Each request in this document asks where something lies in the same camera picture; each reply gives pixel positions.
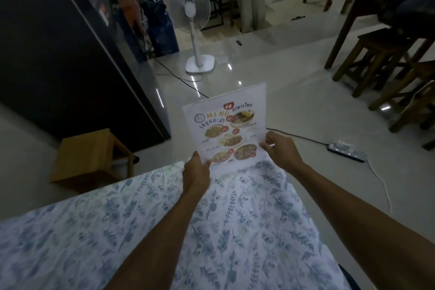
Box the floral print tablecloth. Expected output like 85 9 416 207
0 160 352 290

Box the person's left forearm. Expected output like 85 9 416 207
105 188 208 290

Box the person's right forearm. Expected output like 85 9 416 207
289 162 435 290

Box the white power strip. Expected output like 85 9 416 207
327 142 368 163

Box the laminated food menu card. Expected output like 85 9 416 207
181 82 267 166

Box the person's left hand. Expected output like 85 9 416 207
182 151 212 196

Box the dark wooden table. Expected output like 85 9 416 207
324 0 435 70

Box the dark wooden stool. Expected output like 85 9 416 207
368 61 435 151
332 28 418 98

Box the blue bag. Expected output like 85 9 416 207
140 0 180 58

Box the black refrigerator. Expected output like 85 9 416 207
0 0 171 153

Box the white standing fan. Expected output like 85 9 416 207
169 0 215 74

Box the person's right hand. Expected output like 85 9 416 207
259 131 305 174

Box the small light wooden stool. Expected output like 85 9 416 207
48 128 135 194

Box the white charging cable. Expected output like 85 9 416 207
366 80 435 214

